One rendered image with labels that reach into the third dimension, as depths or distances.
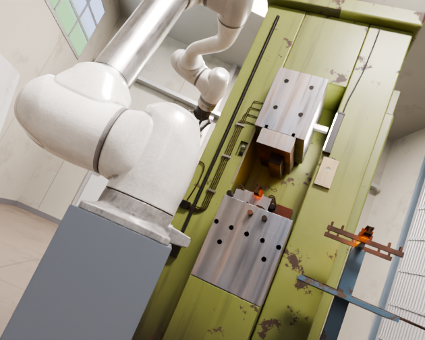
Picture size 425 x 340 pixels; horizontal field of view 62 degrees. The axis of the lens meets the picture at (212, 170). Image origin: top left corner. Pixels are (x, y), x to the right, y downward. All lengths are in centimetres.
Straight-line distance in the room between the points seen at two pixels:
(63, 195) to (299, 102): 475
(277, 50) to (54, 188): 464
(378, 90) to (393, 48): 30
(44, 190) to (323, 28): 498
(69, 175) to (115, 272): 557
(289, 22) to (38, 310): 229
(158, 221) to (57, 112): 29
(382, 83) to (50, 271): 209
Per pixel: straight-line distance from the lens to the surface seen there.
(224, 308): 184
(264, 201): 192
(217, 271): 184
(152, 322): 215
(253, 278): 182
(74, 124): 74
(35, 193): 633
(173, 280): 211
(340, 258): 248
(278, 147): 200
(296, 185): 243
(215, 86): 157
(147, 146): 70
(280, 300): 201
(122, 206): 69
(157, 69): 655
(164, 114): 72
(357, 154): 217
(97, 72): 81
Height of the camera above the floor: 63
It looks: 12 degrees up
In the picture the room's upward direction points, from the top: 24 degrees clockwise
